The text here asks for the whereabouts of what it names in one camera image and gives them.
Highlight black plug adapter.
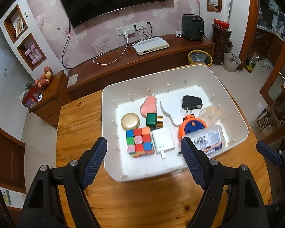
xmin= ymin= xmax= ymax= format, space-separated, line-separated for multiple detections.
xmin=182 ymin=95 xmax=203 ymax=114

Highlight red tissue box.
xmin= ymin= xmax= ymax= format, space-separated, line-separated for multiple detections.
xmin=21 ymin=87 xmax=42 ymax=110

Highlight white power bank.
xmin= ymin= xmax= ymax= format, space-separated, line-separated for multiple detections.
xmin=151 ymin=127 xmax=177 ymax=159

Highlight cooking oil bottle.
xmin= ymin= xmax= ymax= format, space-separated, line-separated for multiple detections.
xmin=244 ymin=52 xmax=259 ymax=73

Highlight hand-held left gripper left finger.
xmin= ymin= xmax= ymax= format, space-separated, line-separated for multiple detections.
xmin=18 ymin=136 xmax=108 ymax=228

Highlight pink dumbbells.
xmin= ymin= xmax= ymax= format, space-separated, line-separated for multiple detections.
xmin=25 ymin=44 xmax=42 ymax=64

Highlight long wooden television cabinet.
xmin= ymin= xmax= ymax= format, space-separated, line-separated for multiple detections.
xmin=63 ymin=34 xmax=215 ymax=100

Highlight black air fryer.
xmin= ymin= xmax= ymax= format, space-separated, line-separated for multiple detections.
xmin=182 ymin=14 xmax=204 ymax=41

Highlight colourful puzzle cube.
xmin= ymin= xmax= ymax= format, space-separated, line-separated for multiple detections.
xmin=126 ymin=126 xmax=155 ymax=158

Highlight small clear plastic box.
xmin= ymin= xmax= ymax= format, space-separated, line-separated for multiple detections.
xmin=199 ymin=106 xmax=222 ymax=125

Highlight orange round tape measure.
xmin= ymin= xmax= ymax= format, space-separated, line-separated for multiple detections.
xmin=179 ymin=114 xmax=208 ymax=145

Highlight white bucket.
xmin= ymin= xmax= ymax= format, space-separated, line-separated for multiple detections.
xmin=223 ymin=52 xmax=241 ymax=73

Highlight clear box with barcode label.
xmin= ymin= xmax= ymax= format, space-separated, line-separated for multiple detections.
xmin=186 ymin=128 xmax=226 ymax=158

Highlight pile of peaches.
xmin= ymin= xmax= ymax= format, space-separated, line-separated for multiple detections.
xmin=34 ymin=66 xmax=54 ymax=88

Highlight colourful wall sticker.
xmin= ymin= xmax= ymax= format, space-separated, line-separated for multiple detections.
xmin=0 ymin=188 xmax=13 ymax=206

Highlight wooden side cabinet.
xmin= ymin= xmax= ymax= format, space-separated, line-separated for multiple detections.
xmin=28 ymin=71 xmax=69 ymax=129

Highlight cardboard box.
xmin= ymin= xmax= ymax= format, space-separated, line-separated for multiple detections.
xmin=253 ymin=107 xmax=279 ymax=133

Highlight white plastic storage bin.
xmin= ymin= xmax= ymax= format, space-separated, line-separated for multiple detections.
xmin=102 ymin=64 xmax=249 ymax=183

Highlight white curved plastic piece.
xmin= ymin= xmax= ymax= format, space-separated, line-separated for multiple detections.
xmin=160 ymin=96 xmax=184 ymax=127

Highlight black television cable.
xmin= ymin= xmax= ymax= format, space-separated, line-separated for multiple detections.
xmin=62 ymin=20 xmax=72 ymax=70

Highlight framed picture in niche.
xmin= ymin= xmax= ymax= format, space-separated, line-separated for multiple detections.
xmin=13 ymin=17 xmax=25 ymax=37

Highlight white charger cable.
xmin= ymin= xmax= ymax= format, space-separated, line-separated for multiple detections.
xmin=93 ymin=37 xmax=129 ymax=65

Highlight black flat television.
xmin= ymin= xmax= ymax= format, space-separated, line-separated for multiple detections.
xmin=55 ymin=0 xmax=175 ymax=29

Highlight white wall socket strip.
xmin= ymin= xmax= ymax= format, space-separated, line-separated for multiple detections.
xmin=116 ymin=21 xmax=149 ymax=36

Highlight white paper sheet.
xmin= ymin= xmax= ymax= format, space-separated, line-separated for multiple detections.
xmin=67 ymin=74 xmax=79 ymax=88

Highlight long thin stick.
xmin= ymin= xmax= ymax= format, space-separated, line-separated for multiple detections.
xmin=227 ymin=0 xmax=235 ymax=23

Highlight green bottle with gold cap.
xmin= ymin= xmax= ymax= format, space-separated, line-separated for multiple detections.
xmin=146 ymin=113 xmax=164 ymax=131

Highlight round gold compact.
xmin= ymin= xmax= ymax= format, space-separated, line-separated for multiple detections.
xmin=121 ymin=113 xmax=141 ymax=131

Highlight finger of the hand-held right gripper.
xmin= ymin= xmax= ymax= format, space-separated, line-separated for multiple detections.
xmin=256 ymin=141 xmax=283 ymax=165

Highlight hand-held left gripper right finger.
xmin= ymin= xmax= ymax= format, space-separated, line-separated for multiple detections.
xmin=180 ymin=136 xmax=269 ymax=228

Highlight wooden door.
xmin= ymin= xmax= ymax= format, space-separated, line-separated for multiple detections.
xmin=0 ymin=121 xmax=26 ymax=193

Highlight yellow-rimmed trash bin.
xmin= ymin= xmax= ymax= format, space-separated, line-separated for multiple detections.
xmin=188 ymin=50 xmax=213 ymax=67

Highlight white set-top box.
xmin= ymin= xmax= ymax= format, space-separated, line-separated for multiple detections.
xmin=132 ymin=36 xmax=169 ymax=56

